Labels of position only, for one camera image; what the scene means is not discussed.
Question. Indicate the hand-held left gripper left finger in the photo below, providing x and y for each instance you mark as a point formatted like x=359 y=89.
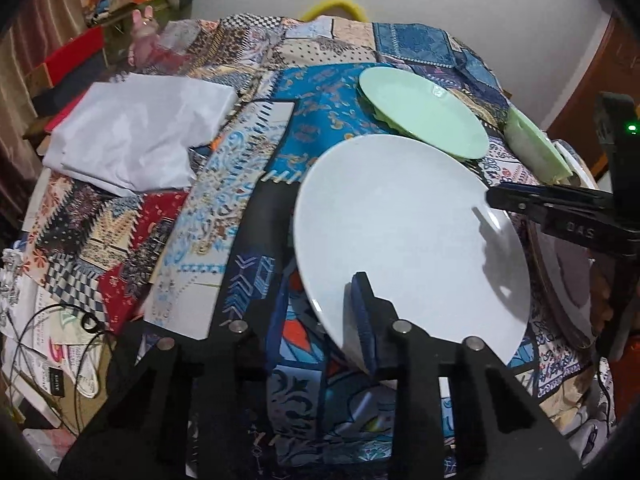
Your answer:
x=282 y=320

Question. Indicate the white plate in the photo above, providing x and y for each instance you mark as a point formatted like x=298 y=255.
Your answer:
x=400 y=220

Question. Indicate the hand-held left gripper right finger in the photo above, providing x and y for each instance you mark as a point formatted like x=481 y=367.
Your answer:
x=364 y=320

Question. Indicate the dark grey box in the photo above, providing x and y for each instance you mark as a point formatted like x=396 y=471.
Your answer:
x=55 y=100

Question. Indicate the green bowl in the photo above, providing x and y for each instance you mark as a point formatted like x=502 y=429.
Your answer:
x=532 y=142

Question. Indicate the white bowl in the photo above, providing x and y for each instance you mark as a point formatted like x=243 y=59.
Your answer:
x=570 y=270

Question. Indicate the white printed bag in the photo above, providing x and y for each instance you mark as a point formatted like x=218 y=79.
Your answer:
x=70 y=360

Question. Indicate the yellow curved foam bar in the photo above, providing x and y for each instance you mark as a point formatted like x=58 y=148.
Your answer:
x=335 y=5

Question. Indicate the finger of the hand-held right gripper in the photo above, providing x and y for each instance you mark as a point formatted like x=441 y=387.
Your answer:
x=550 y=197

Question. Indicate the striped brown curtain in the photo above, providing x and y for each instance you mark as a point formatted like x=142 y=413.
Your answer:
x=25 y=75

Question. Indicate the person's right hand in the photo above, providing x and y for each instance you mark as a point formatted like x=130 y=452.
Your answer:
x=600 y=300

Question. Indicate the white cloth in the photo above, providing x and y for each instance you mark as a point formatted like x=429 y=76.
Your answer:
x=140 y=130

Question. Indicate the red box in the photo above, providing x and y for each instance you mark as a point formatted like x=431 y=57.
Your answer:
x=65 y=60

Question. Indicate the pink rabbit toy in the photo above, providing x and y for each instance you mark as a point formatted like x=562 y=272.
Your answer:
x=144 y=35

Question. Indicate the patchwork blanket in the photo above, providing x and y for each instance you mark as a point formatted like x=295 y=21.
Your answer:
x=210 y=220

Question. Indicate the green plate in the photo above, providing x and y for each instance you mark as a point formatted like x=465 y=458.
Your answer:
x=420 y=110

